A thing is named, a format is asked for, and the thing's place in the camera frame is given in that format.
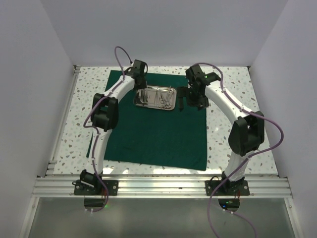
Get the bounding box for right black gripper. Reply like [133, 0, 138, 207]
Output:
[178, 85, 209, 111]

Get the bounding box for green surgical cloth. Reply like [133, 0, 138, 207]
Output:
[86, 70, 208, 171]

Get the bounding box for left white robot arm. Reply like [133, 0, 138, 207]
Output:
[74, 60, 148, 195]

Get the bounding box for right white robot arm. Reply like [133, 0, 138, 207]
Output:
[177, 64, 264, 195]

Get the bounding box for steel surgical scissors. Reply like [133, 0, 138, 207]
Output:
[159, 86, 172, 109]

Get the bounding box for steel forceps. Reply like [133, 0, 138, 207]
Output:
[154, 88, 161, 105]

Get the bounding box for steel instrument tray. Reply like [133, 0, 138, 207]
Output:
[133, 85, 177, 111]

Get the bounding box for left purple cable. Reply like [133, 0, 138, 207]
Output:
[83, 46, 132, 214]

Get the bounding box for purple cable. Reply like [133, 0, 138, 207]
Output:
[197, 62, 284, 238]
[83, 46, 132, 214]

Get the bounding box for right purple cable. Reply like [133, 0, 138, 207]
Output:
[197, 62, 284, 238]

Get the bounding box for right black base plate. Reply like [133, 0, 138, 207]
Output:
[205, 180, 250, 196]

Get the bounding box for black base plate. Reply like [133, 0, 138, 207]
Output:
[205, 180, 250, 196]
[72, 179, 119, 196]

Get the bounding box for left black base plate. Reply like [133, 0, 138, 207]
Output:
[72, 179, 119, 196]

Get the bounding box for aluminium mounting rail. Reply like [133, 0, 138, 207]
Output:
[31, 175, 292, 198]

